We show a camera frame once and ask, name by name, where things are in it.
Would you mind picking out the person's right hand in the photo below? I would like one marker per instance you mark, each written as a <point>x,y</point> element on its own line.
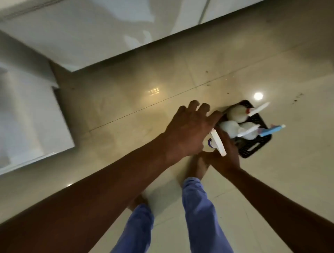
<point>227,160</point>

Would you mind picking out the person's left hand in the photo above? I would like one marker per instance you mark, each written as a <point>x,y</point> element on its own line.
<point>186,133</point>

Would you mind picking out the person's left little finger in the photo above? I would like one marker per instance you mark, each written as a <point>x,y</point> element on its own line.
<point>182,109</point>

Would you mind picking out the person's left middle finger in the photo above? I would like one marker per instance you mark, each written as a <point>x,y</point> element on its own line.
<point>204,107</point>

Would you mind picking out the person's right fingers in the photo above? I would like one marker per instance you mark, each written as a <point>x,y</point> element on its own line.
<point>229,143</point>

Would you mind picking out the white spray bottle purple label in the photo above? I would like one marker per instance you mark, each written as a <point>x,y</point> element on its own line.
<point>218,142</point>

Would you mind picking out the person's left forearm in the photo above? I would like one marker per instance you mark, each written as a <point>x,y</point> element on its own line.
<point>104,192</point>

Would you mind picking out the person's right forearm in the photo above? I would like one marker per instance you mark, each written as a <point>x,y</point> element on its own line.
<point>281,211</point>

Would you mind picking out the black plastic basket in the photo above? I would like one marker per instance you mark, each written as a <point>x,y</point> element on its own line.
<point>257,146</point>

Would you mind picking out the white spray bottle red nozzle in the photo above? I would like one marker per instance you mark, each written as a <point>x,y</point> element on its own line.
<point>237,114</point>

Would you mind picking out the person's right foot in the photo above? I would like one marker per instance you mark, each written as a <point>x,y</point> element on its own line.
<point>196,166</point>

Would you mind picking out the person's foot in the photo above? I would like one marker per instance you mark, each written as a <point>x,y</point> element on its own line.
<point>137,201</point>
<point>196,166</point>

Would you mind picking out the blue trousers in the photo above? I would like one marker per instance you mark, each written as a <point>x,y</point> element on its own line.
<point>202,219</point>

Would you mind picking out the person's left foot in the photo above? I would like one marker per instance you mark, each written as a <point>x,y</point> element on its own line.
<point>137,201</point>

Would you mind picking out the white glossy cabinet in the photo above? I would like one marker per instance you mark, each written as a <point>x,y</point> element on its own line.
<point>104,28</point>

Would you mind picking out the white appliance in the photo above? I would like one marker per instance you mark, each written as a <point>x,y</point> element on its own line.
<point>28,122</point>

